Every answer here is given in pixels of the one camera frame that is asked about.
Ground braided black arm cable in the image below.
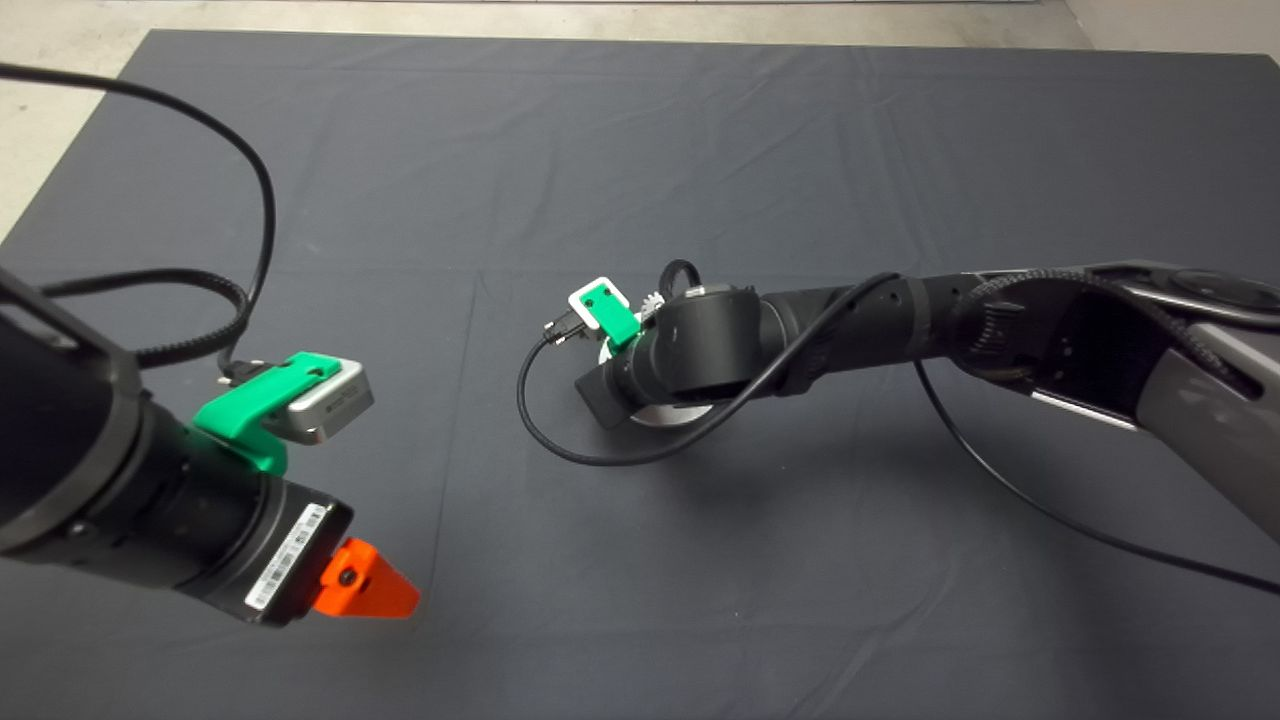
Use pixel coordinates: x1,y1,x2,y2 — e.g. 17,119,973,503
950,266,1256,401
38,266,251,369

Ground smooth black left camera cable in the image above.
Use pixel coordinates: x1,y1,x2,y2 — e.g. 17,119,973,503
0,62,278,389

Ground dark table cloth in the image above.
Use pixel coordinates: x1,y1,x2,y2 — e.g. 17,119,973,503
0,30,1280,720

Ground green left camera mount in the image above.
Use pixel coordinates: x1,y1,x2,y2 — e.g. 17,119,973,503
193,351,345,477

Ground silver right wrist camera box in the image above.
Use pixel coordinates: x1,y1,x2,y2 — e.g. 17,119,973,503
568,276,633,336

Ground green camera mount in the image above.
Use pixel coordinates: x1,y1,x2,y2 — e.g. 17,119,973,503
193,351,345,477
580,284,643,351

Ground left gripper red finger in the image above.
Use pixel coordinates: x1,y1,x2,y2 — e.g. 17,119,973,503
314,538,422,620

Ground green right camera mount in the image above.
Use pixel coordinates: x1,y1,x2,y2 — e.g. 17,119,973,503
580,284,643,351

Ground round metal plate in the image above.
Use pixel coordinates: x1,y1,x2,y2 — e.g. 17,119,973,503
598,340,717,429

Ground braided black right arm cable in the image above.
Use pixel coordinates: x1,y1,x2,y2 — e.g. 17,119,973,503
950,266,1256,401

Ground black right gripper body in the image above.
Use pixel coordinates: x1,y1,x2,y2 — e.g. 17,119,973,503
575,350,657,429

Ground braided black left arm cable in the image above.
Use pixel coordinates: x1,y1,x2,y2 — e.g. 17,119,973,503
38,266,251,369

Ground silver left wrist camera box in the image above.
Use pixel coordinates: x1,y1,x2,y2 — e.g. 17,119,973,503
289,358,375,446

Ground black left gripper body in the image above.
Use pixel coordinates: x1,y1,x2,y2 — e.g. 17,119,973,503
213,476,356,629

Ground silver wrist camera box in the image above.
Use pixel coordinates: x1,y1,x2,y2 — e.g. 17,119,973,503
289,358,375,446
568,276,633,336

